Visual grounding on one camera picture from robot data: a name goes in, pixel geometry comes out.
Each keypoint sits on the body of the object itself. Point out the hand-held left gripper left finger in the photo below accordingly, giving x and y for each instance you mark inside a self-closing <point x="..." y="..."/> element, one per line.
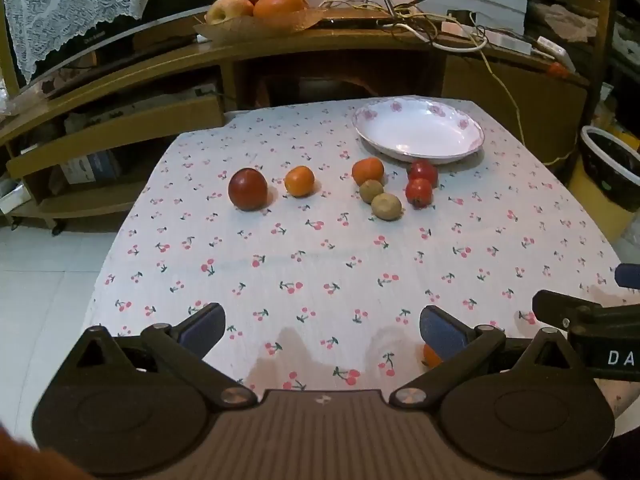
<point x="207" y="321"/>

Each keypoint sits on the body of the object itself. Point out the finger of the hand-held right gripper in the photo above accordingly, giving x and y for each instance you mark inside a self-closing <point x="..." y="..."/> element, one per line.
<point x="629" y="276"/>
<point x="560" y="307"/>

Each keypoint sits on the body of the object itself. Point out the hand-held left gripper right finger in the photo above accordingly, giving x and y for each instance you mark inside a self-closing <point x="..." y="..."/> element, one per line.
<point x="440" y="327"/>

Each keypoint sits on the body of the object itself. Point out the orange tangerine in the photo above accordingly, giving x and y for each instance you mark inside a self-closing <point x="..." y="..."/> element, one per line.
<point x="431" y="356"/>
<point x="299" y="180"/>
<point x="368" y="171"/>

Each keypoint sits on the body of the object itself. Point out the brown kiwi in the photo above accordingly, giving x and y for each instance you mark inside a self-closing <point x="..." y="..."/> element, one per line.
<point x="371" y="190"/>
<point x="386" y="206"/>

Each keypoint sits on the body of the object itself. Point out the red tomato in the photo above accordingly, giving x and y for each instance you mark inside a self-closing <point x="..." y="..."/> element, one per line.
<point x="419" y="192"/>
<point x="423" y="172"/>

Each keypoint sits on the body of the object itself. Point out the dark red apple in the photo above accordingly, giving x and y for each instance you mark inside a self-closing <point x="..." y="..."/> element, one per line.
<point x="247" y="188"/>

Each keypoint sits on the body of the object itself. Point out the white pink-flowered plate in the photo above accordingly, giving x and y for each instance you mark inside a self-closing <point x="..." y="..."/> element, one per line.
<point x="419" y="129"/>

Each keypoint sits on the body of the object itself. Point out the yellow trash bin black liner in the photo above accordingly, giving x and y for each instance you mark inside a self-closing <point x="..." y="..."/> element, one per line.
<point x="611" y="170"/>

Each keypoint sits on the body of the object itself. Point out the cherry print tablecloth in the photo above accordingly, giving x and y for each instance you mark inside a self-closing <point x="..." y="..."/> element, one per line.
<point x="320" y="260"/>

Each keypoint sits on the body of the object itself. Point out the cardboard box blue print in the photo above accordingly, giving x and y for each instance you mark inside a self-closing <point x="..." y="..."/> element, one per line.
<point x="86" y="168"/>

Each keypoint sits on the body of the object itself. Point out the small orange-red object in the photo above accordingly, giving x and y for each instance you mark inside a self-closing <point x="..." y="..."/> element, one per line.
<point x="558" y="69"/>

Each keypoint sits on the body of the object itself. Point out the white power strip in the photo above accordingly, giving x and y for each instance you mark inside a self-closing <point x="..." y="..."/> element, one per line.
<point x="505" y="41"/>

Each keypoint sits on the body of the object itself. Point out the woven fruit tray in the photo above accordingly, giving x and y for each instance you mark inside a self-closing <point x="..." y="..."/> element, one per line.
<point x="260" y="24"/>

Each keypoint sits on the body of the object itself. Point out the yellow apple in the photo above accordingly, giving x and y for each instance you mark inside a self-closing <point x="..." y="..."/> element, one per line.
<point x="229" y="9"/>

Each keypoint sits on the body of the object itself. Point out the white lace cloth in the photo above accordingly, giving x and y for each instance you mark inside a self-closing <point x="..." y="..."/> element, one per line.
<point x="75" y="5"/>

